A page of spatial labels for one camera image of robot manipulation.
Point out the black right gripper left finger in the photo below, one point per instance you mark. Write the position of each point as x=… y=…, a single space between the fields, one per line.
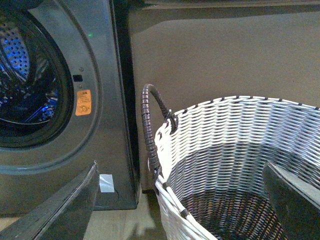
x=63 y=216

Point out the white tape strip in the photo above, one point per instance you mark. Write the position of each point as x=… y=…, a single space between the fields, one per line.
x=106 y=183

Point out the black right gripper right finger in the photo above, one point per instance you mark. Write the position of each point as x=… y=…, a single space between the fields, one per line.
x=295 y=202

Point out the orange warning sticker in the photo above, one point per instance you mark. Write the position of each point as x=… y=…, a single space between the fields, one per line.
x=83 y=102

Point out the dark grey neighbouring appliance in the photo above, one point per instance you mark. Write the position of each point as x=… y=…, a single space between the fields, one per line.
x=194 y=51

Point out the dark wrapped basket handle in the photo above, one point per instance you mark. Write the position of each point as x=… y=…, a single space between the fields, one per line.
x=149 y=139

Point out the white woven laundry basket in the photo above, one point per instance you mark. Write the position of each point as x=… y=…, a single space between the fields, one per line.
x=211 y=186

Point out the grey front-load washing machine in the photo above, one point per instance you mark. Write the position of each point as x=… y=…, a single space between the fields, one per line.
x=50 y=50

